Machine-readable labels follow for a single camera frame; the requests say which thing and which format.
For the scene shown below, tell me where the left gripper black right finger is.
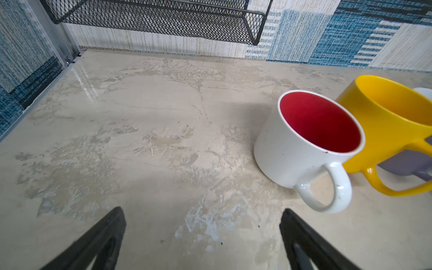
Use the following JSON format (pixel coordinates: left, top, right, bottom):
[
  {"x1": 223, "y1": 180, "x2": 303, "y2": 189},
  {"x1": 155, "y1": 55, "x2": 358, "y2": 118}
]
[{"x1": 279, "y1": 209, "x2": 359, "y2": 270}]

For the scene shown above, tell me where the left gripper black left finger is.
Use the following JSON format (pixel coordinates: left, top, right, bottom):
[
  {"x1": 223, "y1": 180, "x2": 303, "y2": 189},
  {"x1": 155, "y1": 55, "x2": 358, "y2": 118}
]
[{"x1": 42, "y1": 207, "x2": 127, "y2": 270}]

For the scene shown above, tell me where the white mug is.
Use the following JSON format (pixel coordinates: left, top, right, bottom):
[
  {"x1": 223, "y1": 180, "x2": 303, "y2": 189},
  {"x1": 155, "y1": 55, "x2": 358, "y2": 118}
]
[{"x1": 254, "y1": 90, "x2": 366, "y2": 214}]

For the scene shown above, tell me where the purple mug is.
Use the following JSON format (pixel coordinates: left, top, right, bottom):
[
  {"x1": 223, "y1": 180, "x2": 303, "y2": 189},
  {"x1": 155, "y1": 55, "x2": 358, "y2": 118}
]
[{"x1": 377, "y1": 87, "x2": 432, "y2": 182}]

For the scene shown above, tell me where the yellow mug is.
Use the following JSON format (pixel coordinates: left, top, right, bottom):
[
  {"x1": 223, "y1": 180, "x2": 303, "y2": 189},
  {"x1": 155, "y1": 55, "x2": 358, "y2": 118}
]
[{"x1": 336, "y1": 75, "x2": 432, "y2": 197}]

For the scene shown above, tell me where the black wire shelf rack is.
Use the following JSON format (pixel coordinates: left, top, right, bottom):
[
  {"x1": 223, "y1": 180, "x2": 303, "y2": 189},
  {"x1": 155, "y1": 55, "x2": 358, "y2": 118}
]
[{"x1": 41, "y1": 0, "x2": 272, "y2": 46}]

